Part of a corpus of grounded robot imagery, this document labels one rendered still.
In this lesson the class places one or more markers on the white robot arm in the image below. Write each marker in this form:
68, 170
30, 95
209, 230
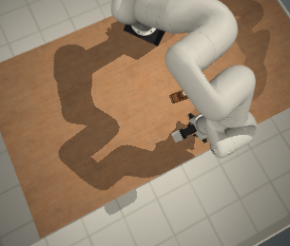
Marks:
215, 32

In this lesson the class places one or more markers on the brown wooden tray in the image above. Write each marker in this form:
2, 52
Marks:
176, 97

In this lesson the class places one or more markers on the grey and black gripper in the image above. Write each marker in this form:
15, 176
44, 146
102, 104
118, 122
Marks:
192, 120

